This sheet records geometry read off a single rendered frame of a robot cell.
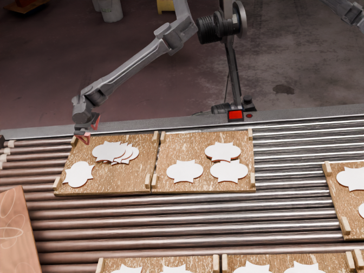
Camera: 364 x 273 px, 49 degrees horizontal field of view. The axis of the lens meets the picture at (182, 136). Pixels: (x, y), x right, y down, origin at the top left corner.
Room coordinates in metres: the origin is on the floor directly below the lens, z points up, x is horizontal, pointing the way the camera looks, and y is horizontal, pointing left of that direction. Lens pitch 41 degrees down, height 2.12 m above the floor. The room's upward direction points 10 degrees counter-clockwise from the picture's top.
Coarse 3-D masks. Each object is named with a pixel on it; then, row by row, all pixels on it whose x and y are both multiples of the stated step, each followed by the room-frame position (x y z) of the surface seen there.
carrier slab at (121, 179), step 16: (80, 144) 1.44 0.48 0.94; (96, 144) 1.42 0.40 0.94; (128, 144) 1.38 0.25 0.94; (144, 144) 1.37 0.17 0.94; (80, 160) 1.33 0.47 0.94; (144, 160) 1.26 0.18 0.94; (64, 176) 1.25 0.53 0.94; (96, 176) 1.21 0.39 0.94; (112, 176) 1.20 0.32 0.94; (128, 176) 1.18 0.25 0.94; (144, 176) 1.17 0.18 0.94; (64, 192) 1.15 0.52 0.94; (80, 192) 1.14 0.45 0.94; (96, 192) 1.12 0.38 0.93; (112, 192) 1.11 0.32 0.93; (128, 192) 1.10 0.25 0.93; (144, 192) 1.09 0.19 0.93
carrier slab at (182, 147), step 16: (176, 144) 1.33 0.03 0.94; (192, 144) 1.31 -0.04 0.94; (208, 144) 1.29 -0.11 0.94; (240, 144) 1.26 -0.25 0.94; (160, 160) 1.24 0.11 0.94; (176, 160) 1.23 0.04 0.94; (208, 160) 1.19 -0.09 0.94; (240, 160) 1.16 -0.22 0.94; (160, 176) 1.15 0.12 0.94; (208, 176) 1.10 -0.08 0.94; (160, 192) 1.07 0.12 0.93; (176, 192) 1.06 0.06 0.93; (192, 192) 1.04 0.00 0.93; (208, 192) 1.03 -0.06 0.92; (224, 192) 1.02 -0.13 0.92; (240, 192) 1.00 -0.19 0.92
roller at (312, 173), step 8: (312, 168) 1.07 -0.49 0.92; (320, 168) 1.06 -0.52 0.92; (256, 176) 1.08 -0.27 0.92; (264, 176) 1.07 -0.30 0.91; (272, 176) 1.07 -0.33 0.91; (280, 176) 1.06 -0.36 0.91; (288, 176) 1.05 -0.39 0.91; (296, 176) 1.05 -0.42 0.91; (304, 176) 1.04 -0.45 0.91; (312, 176) 1.04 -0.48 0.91; (320, 176) 1.03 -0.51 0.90; (24, 184) 1.26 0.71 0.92; (32, 184) 1.25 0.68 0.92; (40, 184) 1.24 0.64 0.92; (48, 184) 1.23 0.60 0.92; (0, 192) 1.25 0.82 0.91; (24, 192) 1.23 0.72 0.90
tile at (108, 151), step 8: (104, 144) 1.38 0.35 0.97; (112, 144) 1.37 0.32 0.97; (120, 144) 1.37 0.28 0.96; (96, 152) 1.33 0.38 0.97; (104, 152) 1.32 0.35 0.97; (112, 152) 1.31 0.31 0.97; (120, 152) 1.30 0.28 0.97; (96, 160) 1.28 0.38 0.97; (104, 160) 1.28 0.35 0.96; (112, 160) 1.26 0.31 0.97
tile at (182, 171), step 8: (192, 160) 1.20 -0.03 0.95; (168, 168) 1.18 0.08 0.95; (176, 168) 1.17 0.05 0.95; (184, 168) 1.16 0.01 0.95; (192, 168) 1.15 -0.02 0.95; (200, 168) 1.14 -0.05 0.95; (168, 176) 1.13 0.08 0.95; (176, 176) 1.13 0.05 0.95; (184, 176) 1.12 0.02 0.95; (192, 176) 1.11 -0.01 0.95; (200, 176) 1.11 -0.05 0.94
